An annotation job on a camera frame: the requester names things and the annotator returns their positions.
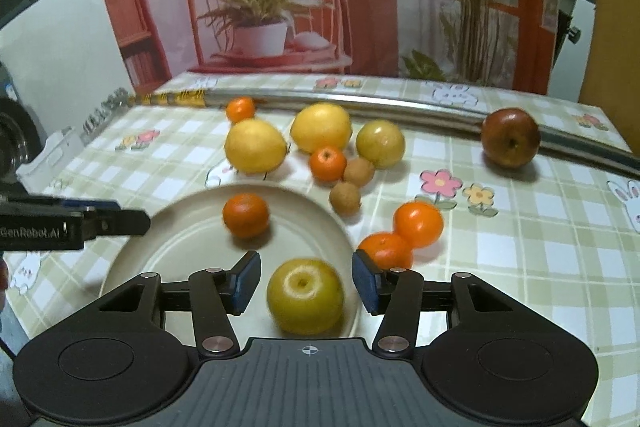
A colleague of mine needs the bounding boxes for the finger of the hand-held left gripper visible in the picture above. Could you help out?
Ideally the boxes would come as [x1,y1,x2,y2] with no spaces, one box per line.
[62,201,151,242]

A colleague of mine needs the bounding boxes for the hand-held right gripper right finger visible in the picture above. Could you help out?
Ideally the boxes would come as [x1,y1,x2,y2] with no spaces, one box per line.
[352,249,523,356]

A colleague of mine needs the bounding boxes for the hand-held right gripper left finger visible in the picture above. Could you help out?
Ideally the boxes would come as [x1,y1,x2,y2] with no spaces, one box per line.
[97,251,262,358]

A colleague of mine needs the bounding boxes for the orange mandarin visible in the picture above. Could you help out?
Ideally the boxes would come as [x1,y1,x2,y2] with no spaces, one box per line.
[357,232,415,270]
[309,146,348,182]
[226,97,257,124]
[393,201,445,249]
[222,193,271,239]

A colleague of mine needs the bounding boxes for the beige round plate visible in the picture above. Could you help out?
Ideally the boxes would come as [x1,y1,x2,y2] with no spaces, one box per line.
[98,184,361,343]

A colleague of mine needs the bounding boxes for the yellow-green apple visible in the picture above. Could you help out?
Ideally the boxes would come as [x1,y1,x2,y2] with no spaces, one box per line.
[266,258,345,336]

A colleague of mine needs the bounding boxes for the small brown kiwi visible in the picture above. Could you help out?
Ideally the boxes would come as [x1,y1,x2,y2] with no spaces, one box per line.
[343,157,376,186]
[328,181,362,215]

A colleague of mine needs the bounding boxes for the yellow lemon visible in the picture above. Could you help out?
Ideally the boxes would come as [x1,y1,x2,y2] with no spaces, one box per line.
[224,119,291,175]

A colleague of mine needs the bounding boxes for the yellow asian pear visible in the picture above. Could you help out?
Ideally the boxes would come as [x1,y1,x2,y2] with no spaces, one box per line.
[356,120,407,169]

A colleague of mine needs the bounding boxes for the yellow grapefruit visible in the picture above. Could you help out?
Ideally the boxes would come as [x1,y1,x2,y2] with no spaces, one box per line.
[290,103,353,155]

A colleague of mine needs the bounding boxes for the red apple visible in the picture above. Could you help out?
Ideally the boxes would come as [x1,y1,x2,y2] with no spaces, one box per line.
[481,108,542,169]

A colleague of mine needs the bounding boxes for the white plastic basket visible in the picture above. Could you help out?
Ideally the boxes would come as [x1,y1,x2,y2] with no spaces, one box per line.
[15,129,83,188]

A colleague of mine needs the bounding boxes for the grey washing machine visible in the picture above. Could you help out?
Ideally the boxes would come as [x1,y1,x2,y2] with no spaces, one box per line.
[0,97,42,188]

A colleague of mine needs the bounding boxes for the checked floral tablecloth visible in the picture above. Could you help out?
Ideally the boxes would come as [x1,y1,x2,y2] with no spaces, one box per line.
[0,72,640,427]

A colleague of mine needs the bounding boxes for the telescopic metal pole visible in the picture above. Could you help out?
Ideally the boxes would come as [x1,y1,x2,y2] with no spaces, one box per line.
[80,88,640,180]

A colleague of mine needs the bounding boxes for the black metal stand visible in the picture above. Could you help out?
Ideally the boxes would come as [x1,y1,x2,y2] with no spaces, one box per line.
[554,0,598,60]

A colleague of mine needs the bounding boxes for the brown wooden board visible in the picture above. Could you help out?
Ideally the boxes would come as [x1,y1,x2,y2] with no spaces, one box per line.
[577,0,640,142]

